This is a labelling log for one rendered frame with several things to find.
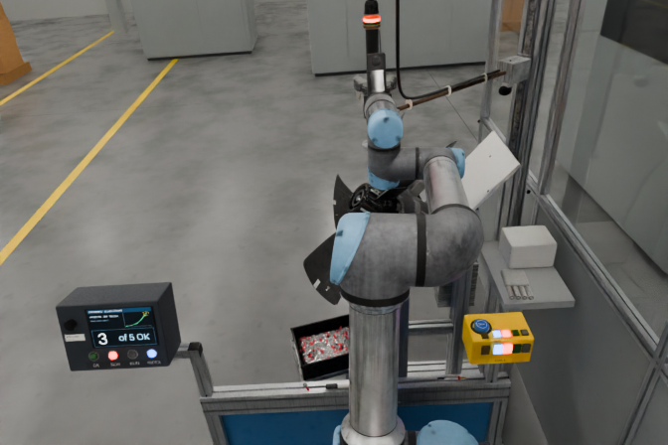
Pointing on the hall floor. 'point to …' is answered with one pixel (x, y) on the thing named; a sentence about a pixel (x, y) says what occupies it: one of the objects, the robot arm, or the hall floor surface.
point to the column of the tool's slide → (512, 209)
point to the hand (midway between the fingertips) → (373, 74)
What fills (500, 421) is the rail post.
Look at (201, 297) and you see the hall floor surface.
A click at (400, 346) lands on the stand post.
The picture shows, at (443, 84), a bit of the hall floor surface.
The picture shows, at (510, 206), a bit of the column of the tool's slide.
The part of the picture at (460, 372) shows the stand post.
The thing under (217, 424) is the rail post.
